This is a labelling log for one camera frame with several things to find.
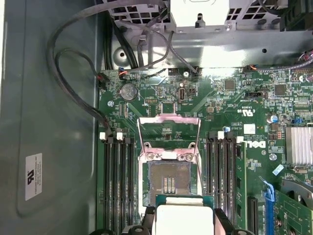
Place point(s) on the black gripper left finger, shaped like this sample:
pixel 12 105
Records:
pixel 148 220

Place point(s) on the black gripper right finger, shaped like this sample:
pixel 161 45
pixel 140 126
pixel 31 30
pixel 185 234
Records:
pixel 222 222

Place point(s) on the silver CPU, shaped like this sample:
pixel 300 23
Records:
pixel 184 218

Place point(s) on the metal locking lever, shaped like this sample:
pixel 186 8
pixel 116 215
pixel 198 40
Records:
pixel 199 176
pixel 140 181

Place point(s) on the metal socket cover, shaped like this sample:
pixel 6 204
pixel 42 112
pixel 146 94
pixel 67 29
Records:
pixel 168 118

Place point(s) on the black expansion slot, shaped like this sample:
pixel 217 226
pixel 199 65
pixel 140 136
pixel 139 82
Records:
pixel 252 210

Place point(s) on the black RAM slot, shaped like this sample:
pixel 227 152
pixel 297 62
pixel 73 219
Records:
pixel 210 171
pixel 131 183
pixel 225 171
pixel 233 171
pixel 217 171
pixel 123 183
pixel 115 183
pixel 107 183

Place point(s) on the blue expansion slot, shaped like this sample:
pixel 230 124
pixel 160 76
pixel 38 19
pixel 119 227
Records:
pixel 269 210

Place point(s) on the CPU socket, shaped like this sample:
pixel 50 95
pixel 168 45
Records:
pixel 171 171

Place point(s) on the graphics card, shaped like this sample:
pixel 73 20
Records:
pixel 293 213

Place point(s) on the silver heat sink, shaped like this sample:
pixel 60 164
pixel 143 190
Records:
pixel 299 145

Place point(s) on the green motherboard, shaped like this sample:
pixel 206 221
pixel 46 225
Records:
pixel 220 102

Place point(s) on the white case sticker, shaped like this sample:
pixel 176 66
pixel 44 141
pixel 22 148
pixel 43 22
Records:
pixel 33 176

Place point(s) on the silver coin battery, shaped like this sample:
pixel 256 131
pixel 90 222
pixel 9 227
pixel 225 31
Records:
pixel 128 92

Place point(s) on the black open PC case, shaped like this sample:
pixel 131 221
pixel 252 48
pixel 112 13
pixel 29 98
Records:
pixel 61 122

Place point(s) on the metal drive cage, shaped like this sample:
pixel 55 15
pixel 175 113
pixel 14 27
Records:
pixel 244 44

